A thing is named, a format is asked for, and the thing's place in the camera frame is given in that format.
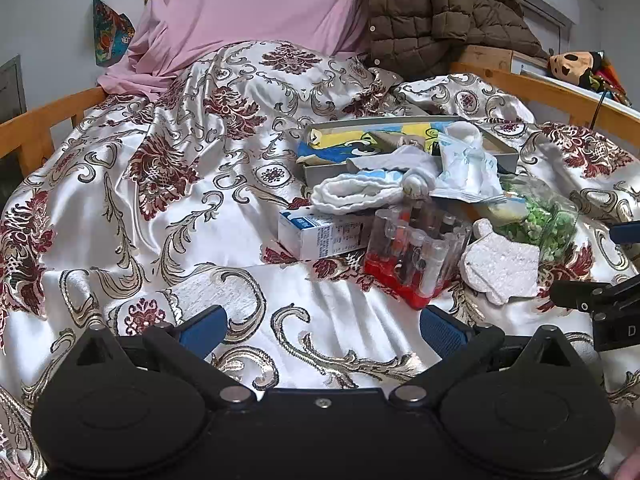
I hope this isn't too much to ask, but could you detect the white foam piece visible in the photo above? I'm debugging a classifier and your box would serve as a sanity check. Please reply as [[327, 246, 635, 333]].
[[459, 219, 541, 307]]

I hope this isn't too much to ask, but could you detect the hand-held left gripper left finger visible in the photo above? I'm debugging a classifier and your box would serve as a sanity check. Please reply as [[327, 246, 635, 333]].
[[75, 305, 256, 408]]

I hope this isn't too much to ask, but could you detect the floral satin blanket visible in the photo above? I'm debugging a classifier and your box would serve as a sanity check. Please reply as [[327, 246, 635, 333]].
[[0, 42, 640, 480]]

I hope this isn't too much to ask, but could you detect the white box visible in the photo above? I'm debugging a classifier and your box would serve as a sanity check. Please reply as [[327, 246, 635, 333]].
[[510, 52, 551, 78]]

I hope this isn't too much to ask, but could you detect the grey tray with painted lining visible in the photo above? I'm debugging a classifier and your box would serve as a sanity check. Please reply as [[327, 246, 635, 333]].
[[297, 116, 521, 188]]

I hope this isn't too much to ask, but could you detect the white fluffy sock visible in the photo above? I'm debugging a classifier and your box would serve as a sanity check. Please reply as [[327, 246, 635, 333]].
[[310, 170, 436, 211]]

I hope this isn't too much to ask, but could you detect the colourful wall poster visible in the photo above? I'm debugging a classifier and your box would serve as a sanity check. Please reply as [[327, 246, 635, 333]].
[[92, 0, 136, 67]]

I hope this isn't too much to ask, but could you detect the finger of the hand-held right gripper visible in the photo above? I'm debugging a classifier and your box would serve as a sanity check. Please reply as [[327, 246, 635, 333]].
[[550, 279, 618, 313], [610, 222, 640, 247]]

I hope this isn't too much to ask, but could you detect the brown quilted jacket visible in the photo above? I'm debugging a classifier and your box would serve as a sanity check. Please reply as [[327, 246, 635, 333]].
[[360, 0, 548, 81]]

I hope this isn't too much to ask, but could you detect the white and blue carton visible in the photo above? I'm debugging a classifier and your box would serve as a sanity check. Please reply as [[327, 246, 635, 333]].
[[277, 208, 381, 261]]

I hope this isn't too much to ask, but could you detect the plush toy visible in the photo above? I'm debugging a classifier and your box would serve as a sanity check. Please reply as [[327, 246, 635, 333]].
[[549, 50, 628, 106]]

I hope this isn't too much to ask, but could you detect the clear tube rack red base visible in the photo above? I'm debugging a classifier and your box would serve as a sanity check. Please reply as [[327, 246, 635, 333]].
[[364, 200, 473, 310]]

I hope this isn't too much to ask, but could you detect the pink bed sheet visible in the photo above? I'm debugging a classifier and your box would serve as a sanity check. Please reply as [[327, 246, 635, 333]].
[[97, 0, 373, 98]]

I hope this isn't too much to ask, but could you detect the wooden box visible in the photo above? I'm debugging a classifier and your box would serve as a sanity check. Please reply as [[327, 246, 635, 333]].
[[450, 44, 516, 73]]

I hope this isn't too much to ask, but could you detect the wooden bed frame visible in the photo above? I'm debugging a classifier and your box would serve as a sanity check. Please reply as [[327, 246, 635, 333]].
[[0, 62, 640, 178]]

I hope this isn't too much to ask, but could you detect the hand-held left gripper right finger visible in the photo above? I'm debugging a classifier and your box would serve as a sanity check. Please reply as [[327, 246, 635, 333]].
[[390, 305, 583, 408]]

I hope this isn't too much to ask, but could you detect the clear bag of green bits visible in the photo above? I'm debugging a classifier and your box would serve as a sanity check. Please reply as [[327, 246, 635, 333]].
[[497, 175, 578, 263]]

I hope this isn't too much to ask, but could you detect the white face mask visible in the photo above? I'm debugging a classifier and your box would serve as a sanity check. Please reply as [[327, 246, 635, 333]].
[[430, 122, 506, 201]]

